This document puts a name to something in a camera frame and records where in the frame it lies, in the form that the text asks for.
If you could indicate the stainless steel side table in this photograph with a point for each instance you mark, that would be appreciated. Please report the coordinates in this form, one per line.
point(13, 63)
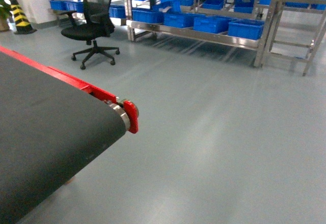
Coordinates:
point(297, 30)

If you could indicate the blue plastic bin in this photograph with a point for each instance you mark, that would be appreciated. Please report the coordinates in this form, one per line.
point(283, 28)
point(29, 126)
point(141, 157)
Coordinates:
point(212, 24)
point(179, 20)

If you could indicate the red conveyor side rail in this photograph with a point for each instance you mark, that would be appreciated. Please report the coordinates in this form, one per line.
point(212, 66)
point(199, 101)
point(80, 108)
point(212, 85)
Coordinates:
point(131, 110)

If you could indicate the blue plastic bin middle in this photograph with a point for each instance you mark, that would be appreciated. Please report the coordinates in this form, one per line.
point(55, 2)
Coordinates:
point(212, 24)

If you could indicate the blue plastic bin left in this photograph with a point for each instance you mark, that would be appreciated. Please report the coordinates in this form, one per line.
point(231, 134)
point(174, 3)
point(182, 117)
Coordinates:
point(179, 20)

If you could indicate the yellow black traffic cone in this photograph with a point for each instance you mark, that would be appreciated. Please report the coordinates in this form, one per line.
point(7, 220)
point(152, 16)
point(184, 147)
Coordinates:
point(23, 26)

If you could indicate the stainless steel shelf rack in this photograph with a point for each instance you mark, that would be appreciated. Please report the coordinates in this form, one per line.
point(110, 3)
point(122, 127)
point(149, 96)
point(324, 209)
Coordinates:
point(136, 29)

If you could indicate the black office chair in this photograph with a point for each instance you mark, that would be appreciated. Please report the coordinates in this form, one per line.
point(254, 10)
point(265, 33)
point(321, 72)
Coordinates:
point(98, 24)

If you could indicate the green potted plant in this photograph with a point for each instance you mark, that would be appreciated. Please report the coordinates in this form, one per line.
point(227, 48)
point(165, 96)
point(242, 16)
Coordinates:
point(5, 14)

